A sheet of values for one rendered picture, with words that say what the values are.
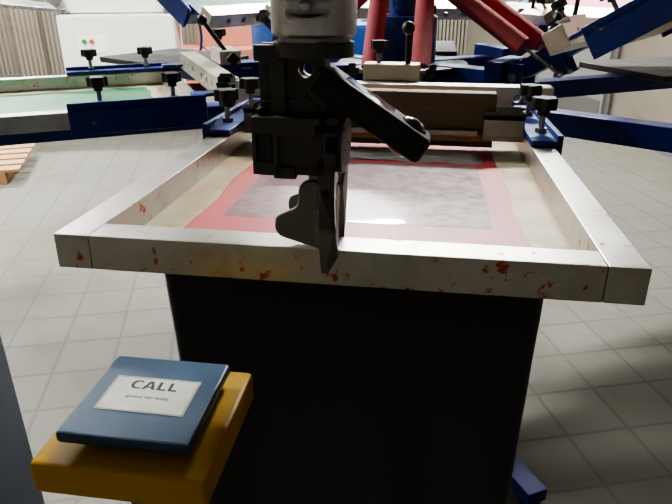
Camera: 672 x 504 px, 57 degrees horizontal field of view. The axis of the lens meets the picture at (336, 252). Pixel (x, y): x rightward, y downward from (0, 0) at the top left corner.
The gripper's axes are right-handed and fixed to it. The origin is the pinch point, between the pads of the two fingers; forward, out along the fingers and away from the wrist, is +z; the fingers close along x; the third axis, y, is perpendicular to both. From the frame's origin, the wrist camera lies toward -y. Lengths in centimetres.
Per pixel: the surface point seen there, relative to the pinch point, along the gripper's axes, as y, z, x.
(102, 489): 12.9, 8.7, 25.3
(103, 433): 13.3, 5.3, 23.5
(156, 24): 212, -2, -450
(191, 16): 69, -17, -149
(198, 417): 7.2, 5.2, 20.9
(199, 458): 6.4, 7.0, 23.1
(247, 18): 53, -17, -159
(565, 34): -37, -17, -88
